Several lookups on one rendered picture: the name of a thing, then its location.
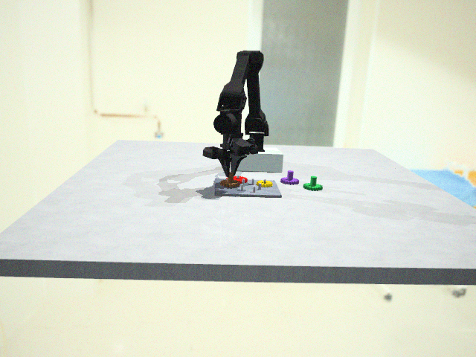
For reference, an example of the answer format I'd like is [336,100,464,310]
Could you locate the red gear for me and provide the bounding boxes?
[234,176,248,184]

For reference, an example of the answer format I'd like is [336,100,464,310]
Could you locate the green gear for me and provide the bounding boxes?
[303,176,323,191]

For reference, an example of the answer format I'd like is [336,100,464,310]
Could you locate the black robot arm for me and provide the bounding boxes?
[213,51,269,155]

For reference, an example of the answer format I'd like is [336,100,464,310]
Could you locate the yellow gear with black stripe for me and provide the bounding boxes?
[257,180,273,187]

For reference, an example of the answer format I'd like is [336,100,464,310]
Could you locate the purple gear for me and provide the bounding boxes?
[280,170,299,184]

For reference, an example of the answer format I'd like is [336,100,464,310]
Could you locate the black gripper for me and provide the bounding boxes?
[203,130,258,177]

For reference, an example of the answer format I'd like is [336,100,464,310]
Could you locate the brown gear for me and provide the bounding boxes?
[220,173,240,187]

